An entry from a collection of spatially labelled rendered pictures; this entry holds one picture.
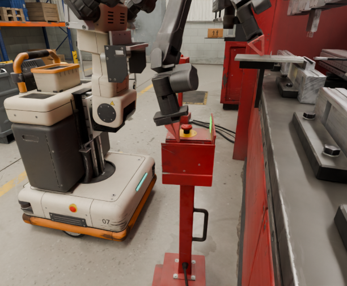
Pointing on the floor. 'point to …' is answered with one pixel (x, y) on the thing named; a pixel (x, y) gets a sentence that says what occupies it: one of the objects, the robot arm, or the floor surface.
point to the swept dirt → (239, 227)
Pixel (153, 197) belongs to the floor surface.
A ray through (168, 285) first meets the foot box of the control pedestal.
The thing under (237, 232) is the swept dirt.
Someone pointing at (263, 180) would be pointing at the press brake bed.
